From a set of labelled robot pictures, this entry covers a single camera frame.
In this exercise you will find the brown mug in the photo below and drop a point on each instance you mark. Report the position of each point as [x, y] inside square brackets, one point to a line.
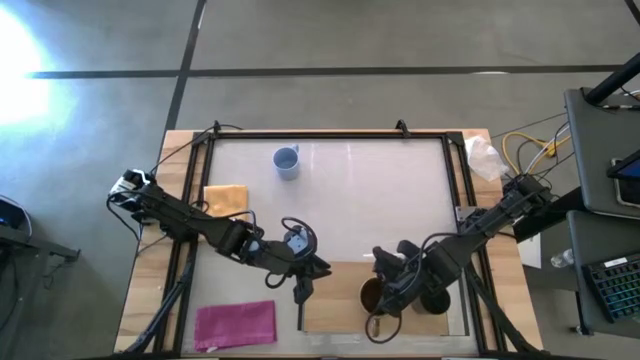
[369, 296]

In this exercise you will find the black slanted pole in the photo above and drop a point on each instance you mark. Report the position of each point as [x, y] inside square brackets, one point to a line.
[612, 80]

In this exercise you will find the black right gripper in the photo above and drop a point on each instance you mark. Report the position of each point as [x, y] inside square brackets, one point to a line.
[405, 277]

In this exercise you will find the clear water bottle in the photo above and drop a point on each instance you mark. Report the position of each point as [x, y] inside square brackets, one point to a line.
[562, 258]

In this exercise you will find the black keyboard with coloured keys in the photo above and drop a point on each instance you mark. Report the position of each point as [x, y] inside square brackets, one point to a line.
[617, 287]

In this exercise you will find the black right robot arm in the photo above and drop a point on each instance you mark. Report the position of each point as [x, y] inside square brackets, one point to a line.
[480, 225]

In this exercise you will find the crumpled clear plastic bag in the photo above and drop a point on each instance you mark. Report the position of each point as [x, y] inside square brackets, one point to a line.
[484, 157]

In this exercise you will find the white paper sheet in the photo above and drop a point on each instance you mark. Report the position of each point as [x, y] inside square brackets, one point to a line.
[532, 252]

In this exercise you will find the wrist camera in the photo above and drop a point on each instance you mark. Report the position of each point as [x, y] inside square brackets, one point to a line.
[296, 241]
[409, 248]

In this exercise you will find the black frame clamp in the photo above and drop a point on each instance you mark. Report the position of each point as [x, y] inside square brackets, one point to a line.
[216, 127]
[402, 128]

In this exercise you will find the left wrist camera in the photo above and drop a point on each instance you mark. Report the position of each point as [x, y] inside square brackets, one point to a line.
[296, 241]

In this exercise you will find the black aluminium rig frame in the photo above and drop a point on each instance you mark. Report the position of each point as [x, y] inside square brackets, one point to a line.
[325, 134]

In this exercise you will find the white glossy table sheet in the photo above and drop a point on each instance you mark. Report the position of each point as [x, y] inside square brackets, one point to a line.
[360, 200]

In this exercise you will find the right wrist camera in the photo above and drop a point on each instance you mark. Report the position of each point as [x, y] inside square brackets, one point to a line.
[409, 248]

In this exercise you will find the black tablet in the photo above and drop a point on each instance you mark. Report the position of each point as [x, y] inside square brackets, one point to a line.
[631, 170]

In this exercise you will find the yellow folded cloth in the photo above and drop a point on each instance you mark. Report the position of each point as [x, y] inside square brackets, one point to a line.
[226, 201]

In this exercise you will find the light blue mug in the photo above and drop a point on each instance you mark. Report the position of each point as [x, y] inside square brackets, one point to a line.
[286, 162]

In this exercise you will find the grey metal bracket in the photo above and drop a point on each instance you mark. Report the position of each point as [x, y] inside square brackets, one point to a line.
[464, 215]

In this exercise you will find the pink cloth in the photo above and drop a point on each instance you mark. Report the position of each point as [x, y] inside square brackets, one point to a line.
[235, 325]

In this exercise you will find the black floor stand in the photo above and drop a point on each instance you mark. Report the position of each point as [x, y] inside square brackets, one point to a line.
[45, 248]

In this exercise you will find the grey side cart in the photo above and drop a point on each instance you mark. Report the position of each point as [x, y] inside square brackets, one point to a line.
[595, 150]

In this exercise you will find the grey side desk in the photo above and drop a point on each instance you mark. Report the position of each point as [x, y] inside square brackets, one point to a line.
[600, 235]

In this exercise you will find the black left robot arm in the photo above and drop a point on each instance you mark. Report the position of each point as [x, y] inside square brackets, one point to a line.
[185, 220]

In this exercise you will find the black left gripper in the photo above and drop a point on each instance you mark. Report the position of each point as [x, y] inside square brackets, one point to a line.
[280, 261]

